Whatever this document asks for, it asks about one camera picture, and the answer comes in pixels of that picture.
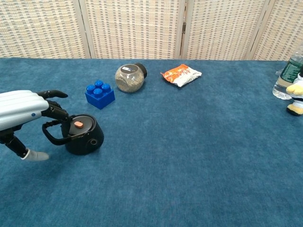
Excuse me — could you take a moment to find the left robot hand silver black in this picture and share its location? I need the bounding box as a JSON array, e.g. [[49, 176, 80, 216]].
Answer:
[[0, 89, 74, 162]]

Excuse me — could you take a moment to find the orange white snack packet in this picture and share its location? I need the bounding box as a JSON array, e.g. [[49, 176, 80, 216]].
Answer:
[[160, 64, 203, 87]]

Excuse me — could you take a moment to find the woven folding screen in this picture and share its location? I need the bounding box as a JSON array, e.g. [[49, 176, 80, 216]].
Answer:
[[0, 0, 303, 61]]

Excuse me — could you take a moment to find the small black kettle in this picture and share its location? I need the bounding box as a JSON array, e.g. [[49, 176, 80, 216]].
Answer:
[[42, 113, 105, 156]]

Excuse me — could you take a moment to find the clear plastic water bottle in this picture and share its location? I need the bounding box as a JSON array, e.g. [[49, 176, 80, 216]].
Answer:
[[272, 44, 303, 100]]

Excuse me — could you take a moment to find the blue toy building brick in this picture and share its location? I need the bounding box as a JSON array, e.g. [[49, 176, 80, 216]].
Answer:
[[84, 80, 116, 110]]

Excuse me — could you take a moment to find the round glass jar black lid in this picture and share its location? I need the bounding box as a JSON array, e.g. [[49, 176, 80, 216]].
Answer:
[[115, 62, 148, 93]]

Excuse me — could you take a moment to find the penguin plush toy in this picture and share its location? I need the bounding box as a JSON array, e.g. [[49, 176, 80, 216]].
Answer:
[[285, 72, 303, 116]]

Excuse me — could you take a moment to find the blue felt table cover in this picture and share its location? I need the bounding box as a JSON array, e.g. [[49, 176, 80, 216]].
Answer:
[[0, 57, 303, 227]]

